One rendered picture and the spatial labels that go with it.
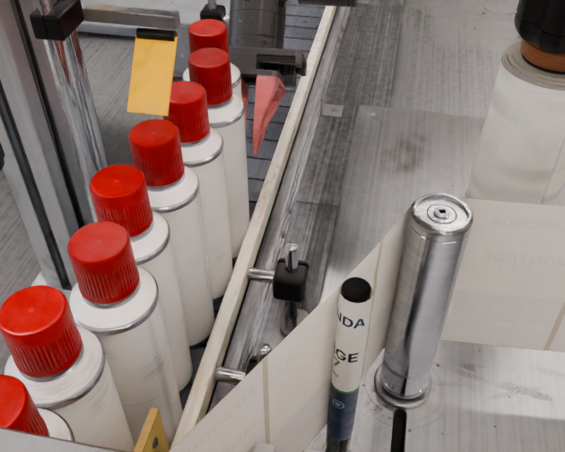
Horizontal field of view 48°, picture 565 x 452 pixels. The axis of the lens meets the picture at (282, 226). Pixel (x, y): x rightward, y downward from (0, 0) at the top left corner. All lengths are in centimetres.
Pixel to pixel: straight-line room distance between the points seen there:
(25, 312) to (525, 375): 39
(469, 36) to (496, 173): 58
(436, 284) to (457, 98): 59
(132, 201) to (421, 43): 80
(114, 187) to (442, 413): 30
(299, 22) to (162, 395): 73
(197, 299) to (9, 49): 23
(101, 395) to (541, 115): 40
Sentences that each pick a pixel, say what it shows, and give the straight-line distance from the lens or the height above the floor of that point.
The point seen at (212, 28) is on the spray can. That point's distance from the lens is 55.
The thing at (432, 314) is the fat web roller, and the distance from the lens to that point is 43.
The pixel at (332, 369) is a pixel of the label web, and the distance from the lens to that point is 40.
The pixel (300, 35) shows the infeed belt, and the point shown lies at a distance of 100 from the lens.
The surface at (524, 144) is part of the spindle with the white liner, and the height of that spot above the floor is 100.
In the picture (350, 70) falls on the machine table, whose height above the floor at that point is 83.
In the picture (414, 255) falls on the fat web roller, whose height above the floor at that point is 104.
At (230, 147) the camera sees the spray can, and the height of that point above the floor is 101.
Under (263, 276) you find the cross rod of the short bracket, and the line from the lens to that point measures 56.
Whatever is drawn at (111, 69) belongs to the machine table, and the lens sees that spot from 105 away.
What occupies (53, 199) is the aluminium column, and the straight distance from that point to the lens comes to 58.
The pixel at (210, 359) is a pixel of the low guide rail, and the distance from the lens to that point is 50.
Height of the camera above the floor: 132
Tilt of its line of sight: 43 degrees down
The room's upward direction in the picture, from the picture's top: straight up
